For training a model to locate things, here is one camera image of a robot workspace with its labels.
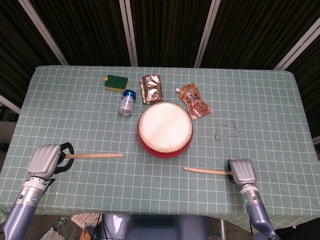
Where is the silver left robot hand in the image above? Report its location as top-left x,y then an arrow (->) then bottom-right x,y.
26,141 -> 75,181

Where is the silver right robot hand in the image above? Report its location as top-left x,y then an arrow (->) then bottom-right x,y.
226,158 -> 258,187

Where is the wooden drumstick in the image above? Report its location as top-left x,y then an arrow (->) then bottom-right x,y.
183,166 -> 234,176
64,152 -> 125,160

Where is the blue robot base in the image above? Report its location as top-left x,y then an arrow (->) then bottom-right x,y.
101,213 -> 210,240

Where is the green grid cutting mat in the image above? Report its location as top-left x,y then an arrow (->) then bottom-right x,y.
0,65 -> 320,227

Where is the red drum with white skin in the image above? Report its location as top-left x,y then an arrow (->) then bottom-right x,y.
136,101 -> 194,159

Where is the grey table leg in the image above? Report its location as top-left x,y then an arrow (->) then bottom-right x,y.
219,219 -> 227,240

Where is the white printed cardboard box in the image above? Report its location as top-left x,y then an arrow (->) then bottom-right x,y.
71,213 -> 101,230

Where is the orange snack bag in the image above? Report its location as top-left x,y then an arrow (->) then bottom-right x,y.
79,226 -> 93,240

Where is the orange spout pouch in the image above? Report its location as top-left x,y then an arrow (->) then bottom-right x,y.
174,83 -> 213,121

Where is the blue silver drink can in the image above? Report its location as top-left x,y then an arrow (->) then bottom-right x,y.
118,89 -> 138,117

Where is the green yellow sponge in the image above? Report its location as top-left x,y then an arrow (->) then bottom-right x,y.
104,74 -> 130,92

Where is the dark corrugated screen panel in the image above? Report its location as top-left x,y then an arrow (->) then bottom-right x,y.
129,0 -> 213,68
0,0 -> 63,108
29,0 -> 132,67
199,0 -> 320,70
287,27 -> 320,138

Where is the brown foil snack packet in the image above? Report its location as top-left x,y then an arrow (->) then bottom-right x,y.
139,73 -> 165,105

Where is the clear bead chain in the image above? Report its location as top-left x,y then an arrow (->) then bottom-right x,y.
214,119 -> 240,141

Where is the white screen frame post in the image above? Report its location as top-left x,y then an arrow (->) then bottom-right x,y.
119,0 -> 139,67
273,18 -> 320,71
0,94 -> 21,115
194,0 -> 221,68
18,0 -> 69,66

